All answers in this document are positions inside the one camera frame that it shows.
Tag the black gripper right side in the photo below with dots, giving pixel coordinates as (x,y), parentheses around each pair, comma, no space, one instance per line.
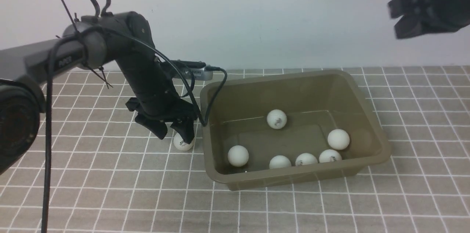
(443,16)

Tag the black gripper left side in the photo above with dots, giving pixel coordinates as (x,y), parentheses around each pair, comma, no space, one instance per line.
(154,113)

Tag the white ball with logo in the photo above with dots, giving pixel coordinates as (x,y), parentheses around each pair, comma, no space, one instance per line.
(180,144)

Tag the olive green plastic bin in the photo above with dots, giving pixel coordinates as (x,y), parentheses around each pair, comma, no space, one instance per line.
(315,103)

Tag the plain white table-tennis ball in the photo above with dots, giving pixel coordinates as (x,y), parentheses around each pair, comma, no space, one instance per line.
(276,119)

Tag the white ball side logo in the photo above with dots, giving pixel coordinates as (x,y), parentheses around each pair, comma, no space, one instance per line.
(305,159)

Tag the black robot arm left side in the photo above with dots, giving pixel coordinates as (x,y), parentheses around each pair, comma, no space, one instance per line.
(125,38)

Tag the grey checked tablecloth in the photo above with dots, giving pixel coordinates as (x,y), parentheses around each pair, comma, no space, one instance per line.
(110,175)

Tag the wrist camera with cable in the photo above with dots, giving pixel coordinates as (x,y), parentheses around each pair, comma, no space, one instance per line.
(189,72)

